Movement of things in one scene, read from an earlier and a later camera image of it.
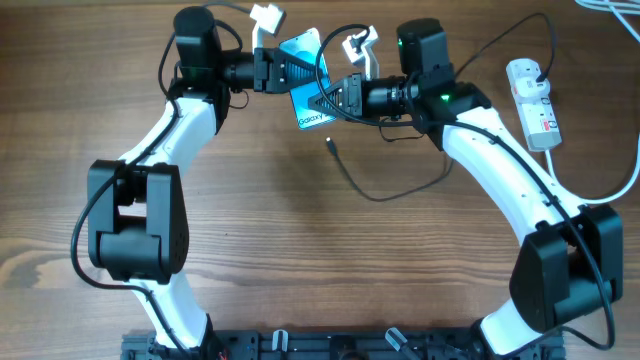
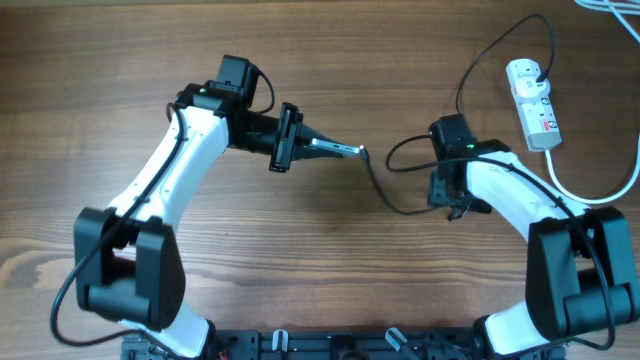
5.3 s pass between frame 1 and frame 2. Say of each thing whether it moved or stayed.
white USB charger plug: stayed
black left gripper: moved
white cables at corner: stayed
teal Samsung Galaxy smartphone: moved
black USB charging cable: moved
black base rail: stayed
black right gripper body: moved
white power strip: stayed
